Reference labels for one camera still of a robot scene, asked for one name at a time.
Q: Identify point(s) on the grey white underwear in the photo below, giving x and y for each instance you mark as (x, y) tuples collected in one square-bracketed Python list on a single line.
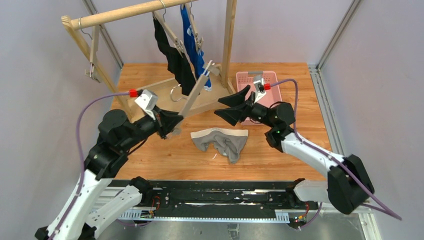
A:
[(228, 142)]

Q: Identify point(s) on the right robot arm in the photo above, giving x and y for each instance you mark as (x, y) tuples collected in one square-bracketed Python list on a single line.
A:
[(347, 184)]

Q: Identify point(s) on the wooden clothes rack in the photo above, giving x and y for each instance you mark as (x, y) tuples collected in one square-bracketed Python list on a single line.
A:
[(152, 76)]

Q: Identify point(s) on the empty beige hanger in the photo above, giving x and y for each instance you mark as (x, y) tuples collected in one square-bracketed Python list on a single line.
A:
[(92, 72)]

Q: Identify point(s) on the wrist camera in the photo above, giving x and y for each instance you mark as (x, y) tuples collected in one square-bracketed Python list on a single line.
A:
[(147, 101), (260, 87)]

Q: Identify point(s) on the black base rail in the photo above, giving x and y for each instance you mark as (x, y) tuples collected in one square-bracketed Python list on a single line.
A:
[(192, 199)]

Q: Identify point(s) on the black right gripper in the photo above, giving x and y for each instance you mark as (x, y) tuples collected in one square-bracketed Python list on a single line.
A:
[(248, 106)]

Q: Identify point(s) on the beige hanger with blue underwear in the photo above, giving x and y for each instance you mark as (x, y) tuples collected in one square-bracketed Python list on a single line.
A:
[(198, 39)]

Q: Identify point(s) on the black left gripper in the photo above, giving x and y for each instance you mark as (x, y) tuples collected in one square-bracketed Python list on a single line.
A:
[(159, 122)]

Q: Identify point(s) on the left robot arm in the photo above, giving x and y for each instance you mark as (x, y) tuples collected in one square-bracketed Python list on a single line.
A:
[(117, 137)]

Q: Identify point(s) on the black underwear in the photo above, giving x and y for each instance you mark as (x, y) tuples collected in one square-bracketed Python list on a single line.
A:
[(177, 63)]

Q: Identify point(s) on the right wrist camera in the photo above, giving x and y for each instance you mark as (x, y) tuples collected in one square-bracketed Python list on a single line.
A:
[(260, 87)]

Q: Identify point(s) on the pink plastic basket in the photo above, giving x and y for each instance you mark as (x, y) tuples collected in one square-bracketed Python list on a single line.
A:
[(245, 78)]

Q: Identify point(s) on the blue underwear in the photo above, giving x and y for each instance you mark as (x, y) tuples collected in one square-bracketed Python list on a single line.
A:
[(196, 58)]

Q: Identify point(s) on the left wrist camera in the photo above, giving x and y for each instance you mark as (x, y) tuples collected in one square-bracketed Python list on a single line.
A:
[(147, 101)]

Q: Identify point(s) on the beige hanger with black underwear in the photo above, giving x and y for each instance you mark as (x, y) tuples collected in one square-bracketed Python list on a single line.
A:
[(178, 43)]

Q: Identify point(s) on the beige clip hanger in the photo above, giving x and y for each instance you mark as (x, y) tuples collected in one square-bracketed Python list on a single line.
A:
[(195, 92)]

